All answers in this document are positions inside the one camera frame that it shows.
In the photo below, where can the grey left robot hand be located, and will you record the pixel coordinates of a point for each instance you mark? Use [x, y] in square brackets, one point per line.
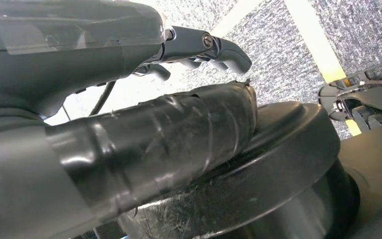
[62, 66]

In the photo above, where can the yellow floor tape line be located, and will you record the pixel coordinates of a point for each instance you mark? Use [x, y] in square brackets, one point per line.
[316, 39]
[234, 18]

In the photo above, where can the black round robot waist disc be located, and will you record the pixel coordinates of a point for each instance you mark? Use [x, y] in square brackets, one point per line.
[276, 158]

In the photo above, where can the grey robot leg shell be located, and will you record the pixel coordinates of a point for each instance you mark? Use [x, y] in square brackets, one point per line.
[375, 171]

